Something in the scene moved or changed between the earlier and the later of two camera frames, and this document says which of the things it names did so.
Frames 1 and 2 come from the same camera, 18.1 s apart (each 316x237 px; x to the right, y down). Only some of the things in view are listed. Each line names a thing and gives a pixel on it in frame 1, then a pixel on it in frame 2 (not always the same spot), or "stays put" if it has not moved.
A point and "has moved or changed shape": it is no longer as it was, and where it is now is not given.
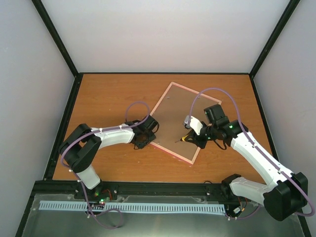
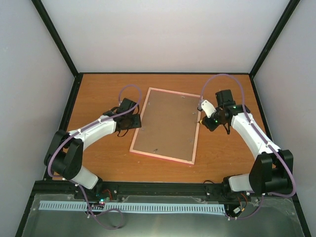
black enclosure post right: [280, 26] stays put
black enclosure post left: [56, 34] stays put
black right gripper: [195, 140] to [211, 127]
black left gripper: [151, 137] to [137, 123]
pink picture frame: [178, 102] has moved or changed shape
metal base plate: [45, 224] stays put
